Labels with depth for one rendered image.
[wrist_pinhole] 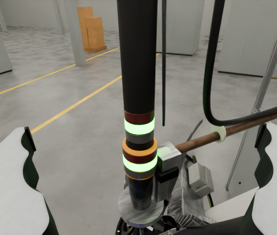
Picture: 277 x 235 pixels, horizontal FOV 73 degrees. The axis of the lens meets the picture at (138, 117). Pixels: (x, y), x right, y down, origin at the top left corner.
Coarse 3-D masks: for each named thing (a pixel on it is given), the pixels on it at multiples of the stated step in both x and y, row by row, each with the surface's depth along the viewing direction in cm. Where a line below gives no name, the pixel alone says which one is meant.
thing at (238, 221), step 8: (240, 216) 39; (208, 224) 42; (216, 224) 40; (224, 224) 38; (232, 224) 36; (240, 224) 35; (184, 232) 41; (192, 232) 39; (200, 232) 37; (208, 232) 36; (216, 232) 35; (224, 232) 34; (232, 232) 33
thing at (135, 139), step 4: (128, 132) 21; (152, 132) 21; (128, 136) 21; (132, 136) 21; (136, 136) 20; (140, 136) 20; (144, 136) 20; (148, 136) 21; (152, 136) 21; (128, 140) 21; (132, 140) 21; (136, 140) 21; (140, 140) 21; (144, 140) 21; (148, 140) 21
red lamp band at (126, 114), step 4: (124, 112) 20; (152, 112) 20; (124, 116) 20; (128, 116) 19; (132, 116) 19; (136, 116) 19; (140, 116) 19; (144, 116) 19; (148, 116) 19; (152, 116) 20; (128, 120) 20; (132, 120) 19; (136, 120) 19; (140, 120) 19; (144, 120) 19; (148, 120) 20
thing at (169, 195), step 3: (168, 192) 56; (168, 195) 57; (171, 195) 59; (168, 198) 57; (165, 201) 54; (168, 201) 54; (165, 204) 54; (168, 204) 55; (165, 207) 57; (162, 213) 57; (177, 228) 46
